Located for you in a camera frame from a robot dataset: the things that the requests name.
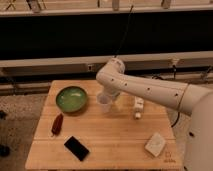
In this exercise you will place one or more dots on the white ceramic cup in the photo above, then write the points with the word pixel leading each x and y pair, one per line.
pixel 104 102

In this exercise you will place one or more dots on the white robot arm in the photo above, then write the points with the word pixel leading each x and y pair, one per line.
pixel 192 100

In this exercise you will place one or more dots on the green ceramic bowl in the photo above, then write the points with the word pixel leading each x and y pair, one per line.
pixel 71 99

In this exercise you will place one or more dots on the white stapler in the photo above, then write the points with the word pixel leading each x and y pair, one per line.
pixel 138 107

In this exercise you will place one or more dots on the wooden table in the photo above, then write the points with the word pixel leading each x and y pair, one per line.
pixel 115 140

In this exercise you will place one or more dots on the red chili pepper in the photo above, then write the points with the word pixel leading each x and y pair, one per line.
pixel 57 124

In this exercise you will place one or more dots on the black smartphone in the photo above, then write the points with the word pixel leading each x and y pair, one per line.
pixel 78 149

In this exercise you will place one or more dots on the white sponge block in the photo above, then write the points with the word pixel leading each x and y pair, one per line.
pixel 155 144

